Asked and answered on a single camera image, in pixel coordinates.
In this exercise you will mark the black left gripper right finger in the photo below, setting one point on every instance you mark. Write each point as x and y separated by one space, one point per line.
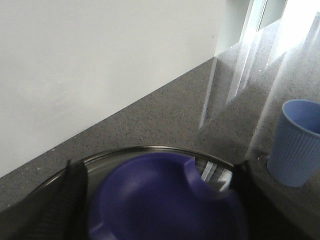
265 220

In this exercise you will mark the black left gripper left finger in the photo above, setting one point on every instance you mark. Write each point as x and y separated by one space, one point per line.
50 213

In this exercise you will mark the light blue ribbed cup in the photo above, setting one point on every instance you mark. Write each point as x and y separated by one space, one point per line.
295 152

